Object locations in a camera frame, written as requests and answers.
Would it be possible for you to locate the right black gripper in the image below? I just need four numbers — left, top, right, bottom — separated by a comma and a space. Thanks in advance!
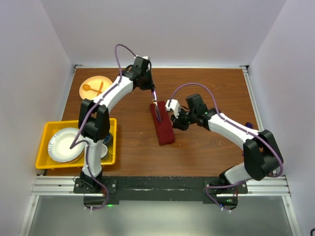
171, 107, 197, 131

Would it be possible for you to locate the dark red cloth napkin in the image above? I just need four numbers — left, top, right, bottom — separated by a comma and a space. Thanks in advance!
150, 101, 175, 145

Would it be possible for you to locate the purple iridescent utensil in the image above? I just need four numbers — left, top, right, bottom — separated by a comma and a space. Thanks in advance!
245, 122, 253, 129

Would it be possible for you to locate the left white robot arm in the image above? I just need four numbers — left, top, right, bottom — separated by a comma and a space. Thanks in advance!
78, 56, 157, 193

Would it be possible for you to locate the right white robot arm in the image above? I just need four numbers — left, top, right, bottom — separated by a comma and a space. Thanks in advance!
165, 93, 284, 193

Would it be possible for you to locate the orange plastic fork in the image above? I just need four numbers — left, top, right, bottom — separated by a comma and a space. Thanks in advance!
97, 81, 104, 95

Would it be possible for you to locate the orange round plate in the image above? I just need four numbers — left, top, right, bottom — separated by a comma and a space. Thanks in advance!
79, 76, 113, 100

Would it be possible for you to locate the orange plastic spoon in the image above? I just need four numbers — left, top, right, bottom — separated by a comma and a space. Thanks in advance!
82, 84, 102, 94

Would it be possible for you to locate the dark blue mug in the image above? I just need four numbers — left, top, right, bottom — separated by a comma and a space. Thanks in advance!
103, 133, 112, 145

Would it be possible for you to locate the grey white mug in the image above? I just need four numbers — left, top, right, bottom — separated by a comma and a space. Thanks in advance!
101, 144, 108, 158

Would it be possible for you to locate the white paper plate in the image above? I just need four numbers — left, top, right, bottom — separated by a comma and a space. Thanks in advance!
47, 127, 84, 163

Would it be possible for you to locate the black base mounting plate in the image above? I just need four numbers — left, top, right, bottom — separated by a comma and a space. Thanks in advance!
73, 176, 248, 207

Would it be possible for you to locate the yellow plastic bin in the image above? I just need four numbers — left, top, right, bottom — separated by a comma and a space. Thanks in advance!
35, 118, 117, 169

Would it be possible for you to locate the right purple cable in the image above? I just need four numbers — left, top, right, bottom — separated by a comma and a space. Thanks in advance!
169, 82, 284, 211

